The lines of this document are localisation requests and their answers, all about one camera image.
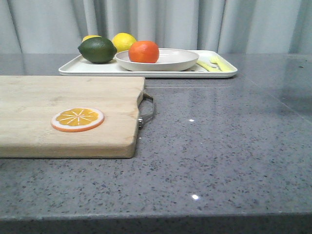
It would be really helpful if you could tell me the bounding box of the beige round plate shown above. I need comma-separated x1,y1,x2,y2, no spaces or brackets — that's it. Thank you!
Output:
115,48,199,72

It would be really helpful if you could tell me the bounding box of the orange fruit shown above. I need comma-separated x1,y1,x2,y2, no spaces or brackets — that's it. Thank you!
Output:
128,40,159,63

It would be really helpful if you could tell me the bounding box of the white rectangular tray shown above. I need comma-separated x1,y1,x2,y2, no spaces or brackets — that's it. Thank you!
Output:
58,48,237,78

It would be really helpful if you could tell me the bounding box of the yellow plastic knife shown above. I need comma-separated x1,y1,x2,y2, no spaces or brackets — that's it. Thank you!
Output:
196,60,221,72

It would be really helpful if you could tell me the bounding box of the orange slice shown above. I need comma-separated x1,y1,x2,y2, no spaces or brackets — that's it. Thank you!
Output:
51,107,104,133

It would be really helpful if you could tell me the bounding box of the yellow plastic fork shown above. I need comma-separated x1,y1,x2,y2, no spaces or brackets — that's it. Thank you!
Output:
210,56,233,72

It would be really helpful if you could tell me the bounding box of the yellow lemon right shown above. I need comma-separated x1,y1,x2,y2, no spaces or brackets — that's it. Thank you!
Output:
112,33,137,53

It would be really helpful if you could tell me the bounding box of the green lime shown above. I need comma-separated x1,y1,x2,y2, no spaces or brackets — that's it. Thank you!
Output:
78,37,117,64

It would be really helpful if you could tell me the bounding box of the yellow lemon behind lime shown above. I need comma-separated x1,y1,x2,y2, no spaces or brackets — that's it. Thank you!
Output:
82,35,101,42

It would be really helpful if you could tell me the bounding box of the wooden cutting board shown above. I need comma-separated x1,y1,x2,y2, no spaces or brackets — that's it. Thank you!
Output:
0,76,145,158

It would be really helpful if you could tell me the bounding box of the grey curtain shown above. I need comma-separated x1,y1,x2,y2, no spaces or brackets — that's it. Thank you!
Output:
0,0,312,55

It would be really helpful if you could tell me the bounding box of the metal cutting board handle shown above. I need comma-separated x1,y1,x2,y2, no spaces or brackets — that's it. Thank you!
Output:
137,93,156,129

